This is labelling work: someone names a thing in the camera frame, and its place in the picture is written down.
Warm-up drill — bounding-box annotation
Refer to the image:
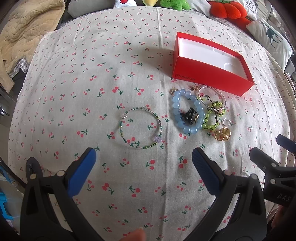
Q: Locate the white deer print pillow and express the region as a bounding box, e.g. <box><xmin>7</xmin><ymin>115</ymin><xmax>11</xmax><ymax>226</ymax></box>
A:
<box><xmin>246</xmin><ymin>18</ymin><xmax>293</xmax><ymax>70</ymax></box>

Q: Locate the clear crystal bead bracelet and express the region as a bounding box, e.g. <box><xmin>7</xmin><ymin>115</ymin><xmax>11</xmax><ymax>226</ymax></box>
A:
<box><xmin>197</xmin><ymin>85</ymin><xmax>227</xmax><ymax>112</ymax></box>

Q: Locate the grey patterned pillow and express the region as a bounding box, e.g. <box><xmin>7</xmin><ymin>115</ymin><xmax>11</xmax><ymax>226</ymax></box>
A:
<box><xmin>187</xmin><ymin>0</ymin><xmax>258</xmax><ymax>21</ymax></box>

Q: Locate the large gold ring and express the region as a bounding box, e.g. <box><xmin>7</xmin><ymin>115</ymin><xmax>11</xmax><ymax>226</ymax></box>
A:
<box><xmin>213</xmin><ymin>126</ymin><xmax>232</xmax><ymax>142</ymax></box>

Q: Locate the green tree plush toy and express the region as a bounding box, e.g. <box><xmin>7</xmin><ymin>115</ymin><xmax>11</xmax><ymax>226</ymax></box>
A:
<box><xmin>160</xmin><ymin>0</ymin><xmax>190</xmax><ymax>11</ymax></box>

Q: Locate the person's right hand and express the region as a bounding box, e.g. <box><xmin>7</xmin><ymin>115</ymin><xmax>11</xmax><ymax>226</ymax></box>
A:
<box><xmin>271</xmin><ymin>205</ymin><xmax>287</xmax><ymax>229</ymax></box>

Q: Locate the light blue bead bracelet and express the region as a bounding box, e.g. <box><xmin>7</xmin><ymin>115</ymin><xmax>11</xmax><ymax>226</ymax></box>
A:
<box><xmin>171</xmin><ymin>88</ymin><xmax>206</xmax><ymax>135</ymax></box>

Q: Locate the lime green braided bracelet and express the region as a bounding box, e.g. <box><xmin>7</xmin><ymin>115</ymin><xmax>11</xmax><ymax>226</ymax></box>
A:
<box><xmin>199</xmin><ymin>94</ymin><xmax>227</xmax><ymax>131</ymax></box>

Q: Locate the cherry print bed sheet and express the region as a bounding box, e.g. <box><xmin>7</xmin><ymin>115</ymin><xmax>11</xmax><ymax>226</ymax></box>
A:
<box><xmin>8</xmin><ymin>6</ymin><xmax>295</xmax><ymax>240</ymax></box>

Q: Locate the orange pumpkin plush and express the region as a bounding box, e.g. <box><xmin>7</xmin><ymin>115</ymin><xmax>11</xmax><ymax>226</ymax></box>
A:
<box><xmin>209</xmin><ymin>1</ymin><xmax>251</xmax><ymax>32</ymax></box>

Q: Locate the white bunny plush toy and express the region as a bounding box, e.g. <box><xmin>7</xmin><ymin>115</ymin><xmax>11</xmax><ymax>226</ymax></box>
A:
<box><xmin>114</xmin><ymin>0</ymin><xmax>137</xmax><ymax>8</ymax></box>

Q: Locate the black spiky ring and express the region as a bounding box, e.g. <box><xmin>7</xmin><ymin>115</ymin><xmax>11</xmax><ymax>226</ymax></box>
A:
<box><xmin>179</xmin><ymin>107</ymin><xmax>200</xmax><ymax>126</ymax></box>

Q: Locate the person's left hand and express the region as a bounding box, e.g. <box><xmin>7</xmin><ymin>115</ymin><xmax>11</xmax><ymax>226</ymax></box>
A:
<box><xmin>120</xmin><ymin>227</ymin><xmax>147</xmax><ymax>241</ymax></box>

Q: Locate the yellow green carrot plush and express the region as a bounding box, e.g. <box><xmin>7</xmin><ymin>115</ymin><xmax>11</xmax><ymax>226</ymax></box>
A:
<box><xmin>142</xmin><ymin>0</ymin><xmax>158</xmax><ymax>6</ymax></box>

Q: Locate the red cardboard box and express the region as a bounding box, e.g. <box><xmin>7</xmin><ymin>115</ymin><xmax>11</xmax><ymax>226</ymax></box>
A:
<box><xmin>172</xmin><ymin>32</ymin><xmax>254</xmax><ymax>96</ymax></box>

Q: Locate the green seed bead bracelet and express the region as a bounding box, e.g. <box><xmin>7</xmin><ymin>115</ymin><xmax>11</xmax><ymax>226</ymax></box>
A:
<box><xmin>119</xmin><ymin>106</ymin><xmax>163</xmax><ymax>150</ymax></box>

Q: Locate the beige quilted blanket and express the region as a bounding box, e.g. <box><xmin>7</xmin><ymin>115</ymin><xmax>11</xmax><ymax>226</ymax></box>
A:
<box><xmin>1</xmin><ymin>0</ymin><xmax>65</xmax><ymax>93</ymax></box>

